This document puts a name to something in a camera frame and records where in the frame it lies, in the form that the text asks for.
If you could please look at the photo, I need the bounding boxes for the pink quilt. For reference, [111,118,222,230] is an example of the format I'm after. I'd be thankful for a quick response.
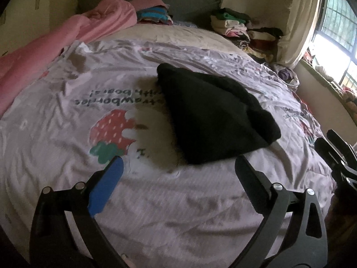
[1,0,137,114]

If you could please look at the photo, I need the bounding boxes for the black sweater orange cuffs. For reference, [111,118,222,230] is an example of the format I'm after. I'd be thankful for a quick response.
[157,64,281,165]

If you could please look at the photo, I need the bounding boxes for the cream wardrobe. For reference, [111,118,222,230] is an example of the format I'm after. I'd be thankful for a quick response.
[1,0,49,56]

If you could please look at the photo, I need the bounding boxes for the bag of clothes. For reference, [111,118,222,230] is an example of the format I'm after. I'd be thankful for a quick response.
[270,63,299,91]

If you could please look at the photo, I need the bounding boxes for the lilac strawberry print duvet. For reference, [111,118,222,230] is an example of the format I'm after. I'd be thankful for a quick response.
[1,40,335,267]

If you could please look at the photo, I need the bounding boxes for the cream curtain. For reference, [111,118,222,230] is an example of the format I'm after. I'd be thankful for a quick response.
[276,0,320,68]

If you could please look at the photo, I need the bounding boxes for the window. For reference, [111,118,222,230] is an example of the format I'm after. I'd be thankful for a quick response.
[310,0,356,91]

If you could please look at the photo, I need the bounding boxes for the folded clothes pile right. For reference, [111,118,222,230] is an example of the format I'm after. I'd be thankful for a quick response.
[211,8,283,63]

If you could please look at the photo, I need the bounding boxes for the folded pink blue clothes stack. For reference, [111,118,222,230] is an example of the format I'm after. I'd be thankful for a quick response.
[130,0,173,25]

